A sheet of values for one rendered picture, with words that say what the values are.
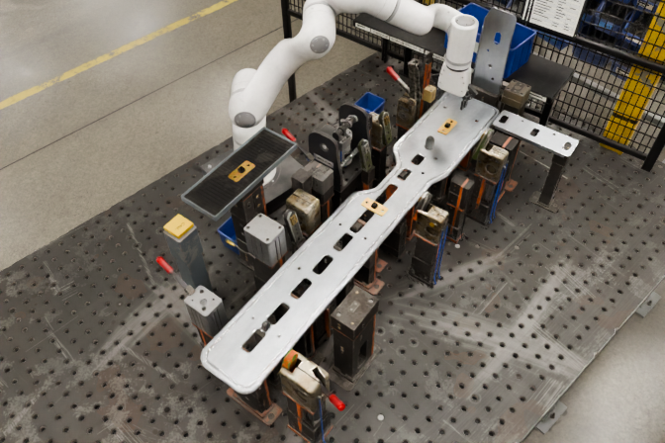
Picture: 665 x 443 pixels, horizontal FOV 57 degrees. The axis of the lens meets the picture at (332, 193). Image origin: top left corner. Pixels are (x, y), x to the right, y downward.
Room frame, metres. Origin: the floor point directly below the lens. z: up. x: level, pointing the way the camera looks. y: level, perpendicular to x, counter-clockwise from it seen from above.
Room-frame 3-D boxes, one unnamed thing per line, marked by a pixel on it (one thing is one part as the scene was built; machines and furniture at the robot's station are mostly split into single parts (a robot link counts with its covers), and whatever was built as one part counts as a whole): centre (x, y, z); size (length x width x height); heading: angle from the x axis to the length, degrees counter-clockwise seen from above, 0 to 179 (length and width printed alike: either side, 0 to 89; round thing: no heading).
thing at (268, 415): (0.76, 0.25, 0.84); 0.18 x 0.06 x 0.29; 52
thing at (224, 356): (1.23, -0.13, 1.00); 1.38 x 0.22 x 0.02; 142
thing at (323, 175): (1.35, 0.04, 0.89); 0.13 x 0.11 x 0.38; 52
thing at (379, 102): (2.02, -0.17, 0.74); 0.11 x 0.10 x 0.09; 142
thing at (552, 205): (1.51, -0.81, 0.84); 0.11 x 0.06 x 0.29; 52
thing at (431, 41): (2.09, -0.52, 1.02); 0.90 x 0.22 x 0.03; 52
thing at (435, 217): (1.20, -0.31, 0.87); 0.12 x 0.09 x 0.35; 52
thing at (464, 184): (1.37, -0.43, 0.84); 0.11 x 0.08 x 0.29; 52
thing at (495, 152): (1.45, -0.55, 0.87); 0.12 x 0.09 x 0.35; 52
